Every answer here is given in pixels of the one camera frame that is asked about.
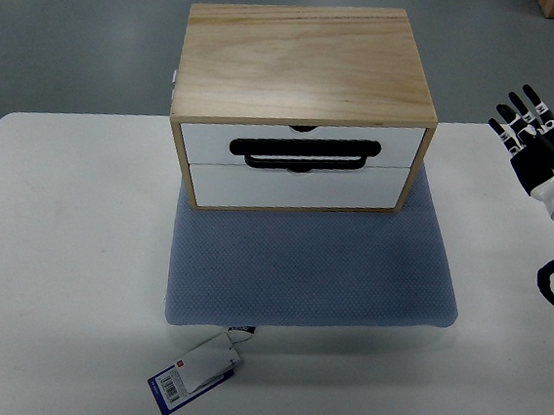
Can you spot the white drawer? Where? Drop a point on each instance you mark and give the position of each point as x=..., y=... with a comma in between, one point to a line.
x=210, y=143

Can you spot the blue mesh cushion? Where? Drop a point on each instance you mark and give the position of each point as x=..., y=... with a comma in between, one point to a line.
x=238, y=268

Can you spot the wooden drawer cabinet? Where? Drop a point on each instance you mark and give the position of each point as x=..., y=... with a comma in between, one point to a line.
x=303, y=68

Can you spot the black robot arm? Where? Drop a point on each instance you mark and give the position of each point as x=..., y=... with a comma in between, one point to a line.
x=527, y=133

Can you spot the white blue paper tag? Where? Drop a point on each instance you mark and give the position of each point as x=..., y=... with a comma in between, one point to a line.
x=197, y=372

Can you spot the black metal drawer handle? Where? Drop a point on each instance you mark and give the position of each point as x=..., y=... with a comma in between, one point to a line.
x=301, y=156

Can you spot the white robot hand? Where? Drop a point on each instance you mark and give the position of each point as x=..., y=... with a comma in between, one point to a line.
x=531, y=144

